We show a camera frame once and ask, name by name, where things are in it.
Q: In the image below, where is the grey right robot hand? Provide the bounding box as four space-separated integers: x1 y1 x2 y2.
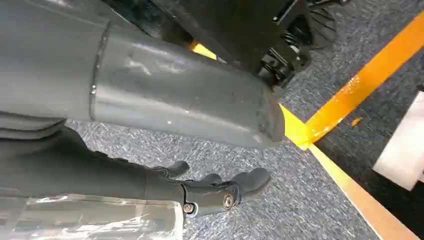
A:
0 0 286 219

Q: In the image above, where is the black robot leg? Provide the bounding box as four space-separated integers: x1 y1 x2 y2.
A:
102 0 350 91

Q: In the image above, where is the ribbed grey right arm sleeve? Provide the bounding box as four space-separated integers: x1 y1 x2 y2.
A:
0 112 67 141

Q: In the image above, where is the yellow floor tape strip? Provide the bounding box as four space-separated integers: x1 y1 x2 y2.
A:
188 40 420 240

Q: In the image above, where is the orange floor tape strip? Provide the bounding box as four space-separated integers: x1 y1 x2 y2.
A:
304 9 424 144

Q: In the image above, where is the white flat object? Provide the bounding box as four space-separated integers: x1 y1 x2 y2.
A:
372 90 424 192

